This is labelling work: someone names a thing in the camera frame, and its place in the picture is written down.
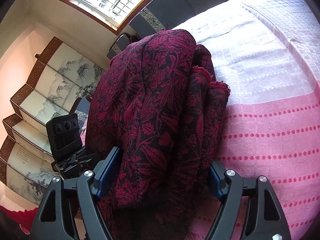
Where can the grey cushioned chair back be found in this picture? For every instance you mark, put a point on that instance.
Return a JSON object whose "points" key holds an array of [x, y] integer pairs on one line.
{"points": [[119, 45]]}

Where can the pink checkered bed sheet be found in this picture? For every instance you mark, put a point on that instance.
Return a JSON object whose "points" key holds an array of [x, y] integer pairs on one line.
{"points": [[267, 52]]}

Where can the painted folding screen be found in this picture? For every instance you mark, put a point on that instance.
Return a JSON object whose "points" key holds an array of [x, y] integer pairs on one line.
{"points": [[59, 77]]}

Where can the dark red floral knit sweater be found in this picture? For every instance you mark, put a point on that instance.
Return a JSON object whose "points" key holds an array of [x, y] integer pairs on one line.
{"points": [[161, 104]]}

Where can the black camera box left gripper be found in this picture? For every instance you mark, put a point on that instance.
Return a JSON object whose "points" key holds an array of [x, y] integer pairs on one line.
{"points": [[64, 136]]}

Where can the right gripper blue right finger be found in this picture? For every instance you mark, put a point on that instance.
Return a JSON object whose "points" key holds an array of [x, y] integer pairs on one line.
{"points": [[264, 218]]}

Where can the grey cushioned wooden armchair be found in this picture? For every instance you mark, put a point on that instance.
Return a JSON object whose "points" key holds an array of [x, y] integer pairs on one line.
{"points": [[81, 108]]}

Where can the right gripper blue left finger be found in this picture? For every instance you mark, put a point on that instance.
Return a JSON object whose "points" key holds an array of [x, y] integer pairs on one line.
{"points": [[54, 219]]}

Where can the grey padded headboard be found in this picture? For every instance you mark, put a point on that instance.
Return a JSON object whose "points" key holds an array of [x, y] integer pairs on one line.
{"points": [[159, 15]]}

